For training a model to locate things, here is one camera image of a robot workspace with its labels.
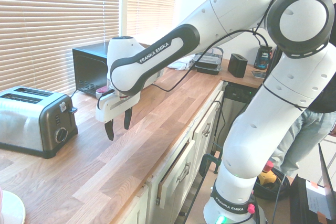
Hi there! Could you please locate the grey laptop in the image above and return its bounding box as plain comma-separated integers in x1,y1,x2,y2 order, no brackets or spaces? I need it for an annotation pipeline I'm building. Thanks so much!
318,144,336,196

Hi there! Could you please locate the stainless steel dishwasher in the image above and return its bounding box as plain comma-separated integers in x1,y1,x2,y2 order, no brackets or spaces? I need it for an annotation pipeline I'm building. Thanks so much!
222,82,260,142

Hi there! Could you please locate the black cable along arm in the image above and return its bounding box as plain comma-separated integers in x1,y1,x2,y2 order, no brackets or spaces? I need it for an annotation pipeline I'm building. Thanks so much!
97,0,308,110

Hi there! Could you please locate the white cabinet door with handle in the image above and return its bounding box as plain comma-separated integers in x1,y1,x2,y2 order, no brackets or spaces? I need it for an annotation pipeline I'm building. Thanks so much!
156,140,196,208

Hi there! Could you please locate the silver two-slot toaster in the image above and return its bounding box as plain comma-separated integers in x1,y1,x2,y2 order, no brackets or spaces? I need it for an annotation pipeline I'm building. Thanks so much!
0,86,79,159

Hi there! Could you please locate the white plate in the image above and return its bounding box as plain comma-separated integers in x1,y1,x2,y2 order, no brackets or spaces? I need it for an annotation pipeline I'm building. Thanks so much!
0,189,27,224

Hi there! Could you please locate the wide beige window blind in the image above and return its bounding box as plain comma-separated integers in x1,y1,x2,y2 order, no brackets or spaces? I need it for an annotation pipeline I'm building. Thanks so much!
0,0,120,97

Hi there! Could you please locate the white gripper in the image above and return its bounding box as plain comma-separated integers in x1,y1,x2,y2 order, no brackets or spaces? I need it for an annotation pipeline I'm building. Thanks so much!
95,92,141,142

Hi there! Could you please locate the white paper with orange tape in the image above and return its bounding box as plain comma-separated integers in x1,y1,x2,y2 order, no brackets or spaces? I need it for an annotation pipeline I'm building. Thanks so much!
305,180,328,221

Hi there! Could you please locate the coiled black cable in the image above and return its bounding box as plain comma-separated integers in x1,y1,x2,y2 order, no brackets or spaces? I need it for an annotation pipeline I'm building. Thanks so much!
253,167,291,201

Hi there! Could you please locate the person in black shirt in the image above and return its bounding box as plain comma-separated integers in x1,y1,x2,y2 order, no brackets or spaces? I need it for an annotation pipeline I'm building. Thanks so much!
265,48,336,178

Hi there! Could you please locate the green clamp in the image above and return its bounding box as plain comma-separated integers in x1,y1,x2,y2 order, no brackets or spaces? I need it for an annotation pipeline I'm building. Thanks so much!
198,153,224,176

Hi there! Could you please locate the black microwave oven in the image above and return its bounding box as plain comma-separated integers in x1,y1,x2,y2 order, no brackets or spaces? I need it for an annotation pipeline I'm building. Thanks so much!
72,42,110,95

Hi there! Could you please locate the white cabinet door plain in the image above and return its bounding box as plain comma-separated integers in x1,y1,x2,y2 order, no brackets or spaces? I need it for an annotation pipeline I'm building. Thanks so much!
122,184,149,224

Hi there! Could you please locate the narrow beige window blind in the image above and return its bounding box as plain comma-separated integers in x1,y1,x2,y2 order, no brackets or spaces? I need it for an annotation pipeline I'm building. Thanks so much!
127,0,181,44

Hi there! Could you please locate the clear-lid black food container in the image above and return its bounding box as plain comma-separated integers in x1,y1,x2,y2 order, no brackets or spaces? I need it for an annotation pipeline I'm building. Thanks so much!
193,47,224,68

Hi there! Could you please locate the dark flat packet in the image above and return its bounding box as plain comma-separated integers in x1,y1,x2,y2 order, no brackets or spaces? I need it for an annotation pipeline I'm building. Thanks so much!
250,70,267,79

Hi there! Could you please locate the blue canister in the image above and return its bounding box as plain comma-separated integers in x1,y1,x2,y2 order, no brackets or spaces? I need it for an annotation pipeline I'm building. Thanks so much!
253,45,273,70

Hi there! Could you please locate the small black box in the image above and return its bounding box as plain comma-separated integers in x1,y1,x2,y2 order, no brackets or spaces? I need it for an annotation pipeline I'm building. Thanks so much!
227,53,248,79

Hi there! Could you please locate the white tilted drawer front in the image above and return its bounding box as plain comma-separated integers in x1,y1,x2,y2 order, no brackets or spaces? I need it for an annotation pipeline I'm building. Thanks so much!
193,90,225,138

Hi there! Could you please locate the yellow emergency stop button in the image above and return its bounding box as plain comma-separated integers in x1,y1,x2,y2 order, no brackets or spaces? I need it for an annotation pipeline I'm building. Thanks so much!
258,161,277,185

